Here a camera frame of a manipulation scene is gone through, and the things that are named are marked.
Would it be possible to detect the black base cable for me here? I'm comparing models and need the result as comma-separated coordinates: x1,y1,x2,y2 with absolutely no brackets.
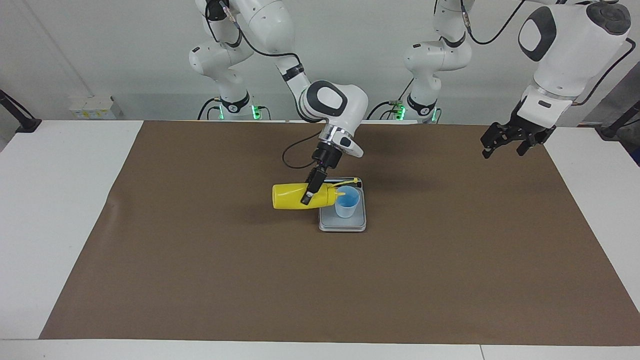
197,97,223,121
366,77,416,121

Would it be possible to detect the light blue plastic cup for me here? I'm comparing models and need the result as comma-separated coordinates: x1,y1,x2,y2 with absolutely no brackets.
333,185,361,219

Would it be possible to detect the silver digital kitchen scale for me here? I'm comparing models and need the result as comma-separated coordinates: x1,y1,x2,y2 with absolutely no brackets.
318,176,367,233

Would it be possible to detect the black left base cable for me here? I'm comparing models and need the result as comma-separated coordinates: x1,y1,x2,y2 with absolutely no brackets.
366,77,416,121

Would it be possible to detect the black right base cable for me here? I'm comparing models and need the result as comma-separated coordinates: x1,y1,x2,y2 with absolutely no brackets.
197,97,223,121

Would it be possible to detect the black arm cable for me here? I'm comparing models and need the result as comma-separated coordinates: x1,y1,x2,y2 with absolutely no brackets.
205,0,323,170
459,0,637,106

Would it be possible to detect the yellow squeeze bottle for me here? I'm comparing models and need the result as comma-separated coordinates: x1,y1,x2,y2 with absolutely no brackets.
272,182,361,211

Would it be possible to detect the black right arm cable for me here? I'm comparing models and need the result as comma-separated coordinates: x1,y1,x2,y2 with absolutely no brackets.
205,0,323,170

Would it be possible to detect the black clamp stand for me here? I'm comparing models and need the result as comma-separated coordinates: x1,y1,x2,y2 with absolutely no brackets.
0,89,42,134
600,100,640,139

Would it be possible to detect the brown table mat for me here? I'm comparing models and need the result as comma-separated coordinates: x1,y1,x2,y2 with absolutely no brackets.
39,120,640,347

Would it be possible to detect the white wall socket box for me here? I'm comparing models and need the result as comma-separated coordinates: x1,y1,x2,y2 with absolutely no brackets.
69,95,121,121

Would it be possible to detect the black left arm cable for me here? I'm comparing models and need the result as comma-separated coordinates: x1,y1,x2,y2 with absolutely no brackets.
459,0,637,106

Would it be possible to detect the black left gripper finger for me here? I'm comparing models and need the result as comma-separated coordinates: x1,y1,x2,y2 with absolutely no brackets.
517,131,556,157
481,123,512,159

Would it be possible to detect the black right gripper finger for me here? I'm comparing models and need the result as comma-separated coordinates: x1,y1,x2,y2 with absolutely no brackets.
301,169,327,206

